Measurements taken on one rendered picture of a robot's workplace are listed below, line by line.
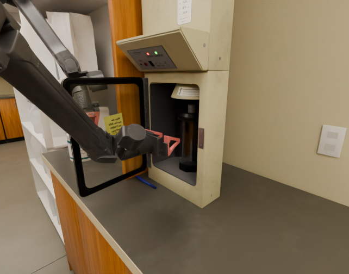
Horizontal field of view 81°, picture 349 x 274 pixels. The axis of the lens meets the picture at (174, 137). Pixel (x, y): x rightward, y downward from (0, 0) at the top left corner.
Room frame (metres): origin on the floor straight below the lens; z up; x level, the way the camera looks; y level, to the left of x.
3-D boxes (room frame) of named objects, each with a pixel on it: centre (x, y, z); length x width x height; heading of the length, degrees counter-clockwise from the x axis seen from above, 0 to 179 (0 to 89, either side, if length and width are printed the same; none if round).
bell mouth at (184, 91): (0.79, -0.07, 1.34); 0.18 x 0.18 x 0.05
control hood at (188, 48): (0.70, 0.05, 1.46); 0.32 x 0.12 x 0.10; 43
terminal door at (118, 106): (0.72, 0.23, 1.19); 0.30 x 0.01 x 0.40; 139
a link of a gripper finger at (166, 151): (0.66, 0.03, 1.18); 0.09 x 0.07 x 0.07; 132
